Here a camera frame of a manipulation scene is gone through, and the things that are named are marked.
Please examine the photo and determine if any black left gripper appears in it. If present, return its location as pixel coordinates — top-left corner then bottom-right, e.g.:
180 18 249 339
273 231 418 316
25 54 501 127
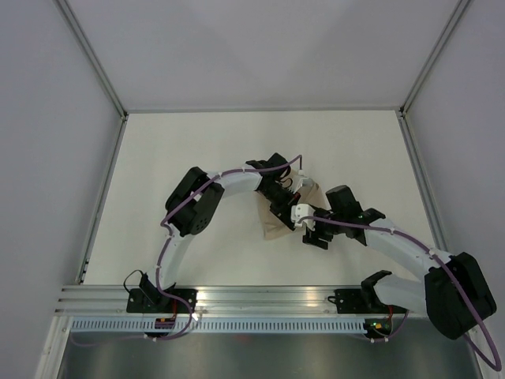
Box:
260 184 301 232

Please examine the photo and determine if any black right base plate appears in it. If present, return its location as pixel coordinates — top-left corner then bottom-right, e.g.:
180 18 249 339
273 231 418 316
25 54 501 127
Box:
326 288 406 316

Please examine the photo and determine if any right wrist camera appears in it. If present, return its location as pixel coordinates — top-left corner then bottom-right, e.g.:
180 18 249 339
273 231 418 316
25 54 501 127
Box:
290 204 316 231

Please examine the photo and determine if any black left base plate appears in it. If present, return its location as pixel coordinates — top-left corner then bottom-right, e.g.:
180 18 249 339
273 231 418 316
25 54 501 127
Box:
126 287 197 314

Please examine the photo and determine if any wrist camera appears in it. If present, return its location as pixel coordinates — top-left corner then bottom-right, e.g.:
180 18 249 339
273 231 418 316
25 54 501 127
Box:
290 204 316 231
292 170 316 199

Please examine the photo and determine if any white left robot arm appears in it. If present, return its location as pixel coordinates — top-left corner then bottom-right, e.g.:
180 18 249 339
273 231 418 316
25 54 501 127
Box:
127 153 301 313

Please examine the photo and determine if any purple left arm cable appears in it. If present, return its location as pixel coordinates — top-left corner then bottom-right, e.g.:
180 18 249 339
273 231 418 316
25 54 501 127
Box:
159 154 305 343

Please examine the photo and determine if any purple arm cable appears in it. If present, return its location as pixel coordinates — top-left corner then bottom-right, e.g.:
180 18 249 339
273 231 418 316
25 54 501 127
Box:
295 215 502 372
159 154 305 343

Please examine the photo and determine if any beige cloth napkin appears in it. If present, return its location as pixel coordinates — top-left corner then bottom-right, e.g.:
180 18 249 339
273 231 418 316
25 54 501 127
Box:
256 169 326 240

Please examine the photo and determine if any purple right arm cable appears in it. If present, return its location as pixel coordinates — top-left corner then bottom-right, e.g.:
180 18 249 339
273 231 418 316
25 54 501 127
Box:
295 215 502 372

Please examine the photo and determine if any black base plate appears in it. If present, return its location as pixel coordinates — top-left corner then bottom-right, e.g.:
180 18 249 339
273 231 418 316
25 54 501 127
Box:
326 288 406 316
126 287 197 314

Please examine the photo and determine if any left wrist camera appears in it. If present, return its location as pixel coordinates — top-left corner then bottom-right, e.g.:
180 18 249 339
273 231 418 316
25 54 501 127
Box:
292 170 316 199

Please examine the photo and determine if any aluminium mounting rail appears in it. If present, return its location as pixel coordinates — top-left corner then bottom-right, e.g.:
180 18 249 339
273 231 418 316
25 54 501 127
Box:
54 284 485 317

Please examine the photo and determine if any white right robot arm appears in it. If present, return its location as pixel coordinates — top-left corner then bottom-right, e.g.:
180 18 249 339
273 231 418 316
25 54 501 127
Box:
291 186 497 340

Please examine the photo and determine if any white slotted cable duct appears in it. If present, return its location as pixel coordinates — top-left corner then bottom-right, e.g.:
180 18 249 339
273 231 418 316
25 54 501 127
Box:
71 317 366 334

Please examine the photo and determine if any left aluminium frame post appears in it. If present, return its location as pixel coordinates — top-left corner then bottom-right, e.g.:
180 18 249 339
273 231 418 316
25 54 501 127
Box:
53 0 128 120

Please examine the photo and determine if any aluminium frame post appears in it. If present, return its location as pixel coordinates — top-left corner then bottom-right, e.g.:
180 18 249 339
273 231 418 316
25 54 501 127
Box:
53 0 128 120
398 0 473 118

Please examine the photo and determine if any right aluminium frame post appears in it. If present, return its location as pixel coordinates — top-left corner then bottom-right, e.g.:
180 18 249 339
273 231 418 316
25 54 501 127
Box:
398 0 473 118

